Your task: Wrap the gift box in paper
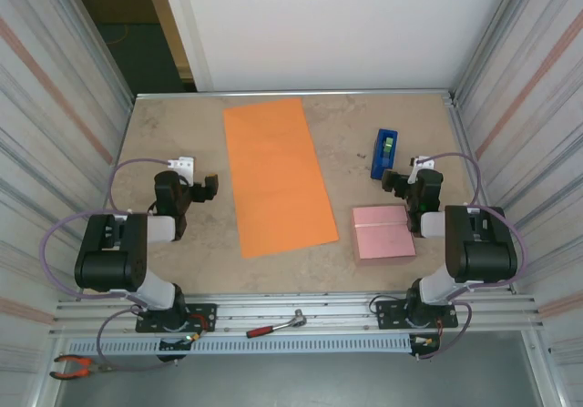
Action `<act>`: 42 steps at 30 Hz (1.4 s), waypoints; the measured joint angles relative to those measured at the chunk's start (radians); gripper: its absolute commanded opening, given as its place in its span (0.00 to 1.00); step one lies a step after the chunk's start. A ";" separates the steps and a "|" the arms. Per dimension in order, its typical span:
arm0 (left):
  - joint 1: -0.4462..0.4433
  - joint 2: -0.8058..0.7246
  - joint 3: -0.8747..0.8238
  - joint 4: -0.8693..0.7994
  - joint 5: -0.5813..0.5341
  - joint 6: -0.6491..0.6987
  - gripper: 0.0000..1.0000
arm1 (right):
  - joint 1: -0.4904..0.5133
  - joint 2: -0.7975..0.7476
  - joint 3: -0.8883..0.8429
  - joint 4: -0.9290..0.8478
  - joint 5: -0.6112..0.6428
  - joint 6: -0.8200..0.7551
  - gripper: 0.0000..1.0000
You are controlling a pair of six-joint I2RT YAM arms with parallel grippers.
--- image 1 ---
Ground pink gift box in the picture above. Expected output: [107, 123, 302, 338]
[352, 205, 418, 270]

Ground orange wrapping paper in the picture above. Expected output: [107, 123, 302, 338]
[222, 97, 341, 259]

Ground blue tape dispenser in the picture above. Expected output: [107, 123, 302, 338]
[370, 127, 400, 181]

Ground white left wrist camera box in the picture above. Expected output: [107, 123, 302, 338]
[166, 156, 196, 185]

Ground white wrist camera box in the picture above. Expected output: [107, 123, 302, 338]
[166, 156, 196, 185]
[408, 154, 436, 185]

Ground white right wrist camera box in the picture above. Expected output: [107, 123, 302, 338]
[408, 154, 436, 185]

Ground thin aluminium extrusion rail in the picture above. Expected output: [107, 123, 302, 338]
[133, 88, 458, 103]

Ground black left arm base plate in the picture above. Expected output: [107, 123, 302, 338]
[135, 303, 218, 334]

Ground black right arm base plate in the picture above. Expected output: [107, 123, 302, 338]
[374, 298, 459, 331]

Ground wide aluminium extrusion rail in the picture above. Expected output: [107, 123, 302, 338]
[49, 290, 546, 338]

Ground red-handled ratchet wrench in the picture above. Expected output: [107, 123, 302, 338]
[246, 309, 309, 339]

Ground white slotted cable duct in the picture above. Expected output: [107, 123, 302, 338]
[66, 333, 414, 356]

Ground orange-handled pliers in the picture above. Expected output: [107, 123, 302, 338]
[48, 354, 115, 381]

